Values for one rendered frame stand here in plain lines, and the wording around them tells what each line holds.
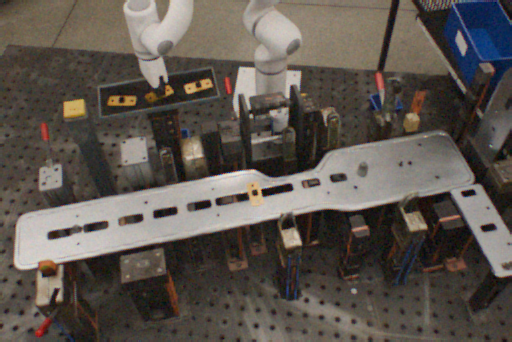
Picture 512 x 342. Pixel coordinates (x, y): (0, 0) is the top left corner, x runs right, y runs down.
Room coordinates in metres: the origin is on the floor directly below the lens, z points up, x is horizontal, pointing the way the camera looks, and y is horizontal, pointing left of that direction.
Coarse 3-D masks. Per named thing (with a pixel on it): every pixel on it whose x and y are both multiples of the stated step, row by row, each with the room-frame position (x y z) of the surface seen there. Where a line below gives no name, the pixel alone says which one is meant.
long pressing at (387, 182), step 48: (384, 144) 1.06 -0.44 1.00; (432, 144) 1.05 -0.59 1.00; (144, 192) 0.91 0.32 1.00; (192, 192) 0.91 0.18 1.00; (240, 192) 0.90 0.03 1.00; (288, 192) 0.89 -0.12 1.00; (336, 192) 0.88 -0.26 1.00; (384, 192) 0.88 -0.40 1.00; (432, 192) 0.87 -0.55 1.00; (48, 240) 0.77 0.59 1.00; (96, 240) 0.76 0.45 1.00; (144, 240) 0.75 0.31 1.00
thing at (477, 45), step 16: (480, 0) 1.56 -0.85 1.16; (496, 0) 1.56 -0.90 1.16; (448, 16) 1.55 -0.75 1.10; (464, 16) 1.56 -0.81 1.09; (480, 16) 1.56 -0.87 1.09; (496, 16) 1.52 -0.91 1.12; (448, 32) 1.52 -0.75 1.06; (464, 32) 1.41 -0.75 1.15; (480, 32) 1.54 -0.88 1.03; (496, 32) 1.48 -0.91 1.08; (464, 48) 1.38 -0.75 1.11; (480, 48) 1.45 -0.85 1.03; (496, 48) 1.45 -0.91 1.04; (464, 64) 1.34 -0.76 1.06; (496, 64) 1.26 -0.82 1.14; (496, 80) 1.26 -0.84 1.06
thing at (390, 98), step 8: (392, 80) 1.13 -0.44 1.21; (392, 88) 1.13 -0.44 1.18; (400, 88) 1.10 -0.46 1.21; (384, 96) 1.13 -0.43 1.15; (392, 96) 1.13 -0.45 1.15; (384, 104) 1.12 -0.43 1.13; (392, 104) 1.12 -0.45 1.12; (384, 112) 1.11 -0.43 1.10; (392, 112) 1.11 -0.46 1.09; (384, 120) 1.10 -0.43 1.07; (392, 120) 1.11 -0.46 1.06
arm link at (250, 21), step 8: (256, 0) 1.43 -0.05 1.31; (264, 0) 1.41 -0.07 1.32; (272, 0) 1.40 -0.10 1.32; (280, 0) 1.42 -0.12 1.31; (248, 8) 1.47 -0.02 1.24; (256, 8) 1.44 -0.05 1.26; (264, 8) 1.47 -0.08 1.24; (272, 8) 1.50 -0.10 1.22; (248, 16) 1.47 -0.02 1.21; (256, 16) 1.47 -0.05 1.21; (248, 24) 1.47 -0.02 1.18; (256, 24) 1.45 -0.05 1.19
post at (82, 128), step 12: (84, 108) 1.15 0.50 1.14; (72, 120) 1.10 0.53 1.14; (84, 120) 1.10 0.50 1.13; (72, 132) 1.09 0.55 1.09; (84, 132) 1.10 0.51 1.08; (84, 144) 1.10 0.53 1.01; (96, 144) 1.11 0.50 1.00; (84, 156) 1.10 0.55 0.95; (96, 156) 1.11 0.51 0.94; (96, 168) 1.10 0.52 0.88; (108, 168) 1.14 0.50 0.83; (96, 180) 1.10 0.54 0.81; (108, 180) 1.11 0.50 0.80; (108, 192) 1.11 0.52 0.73
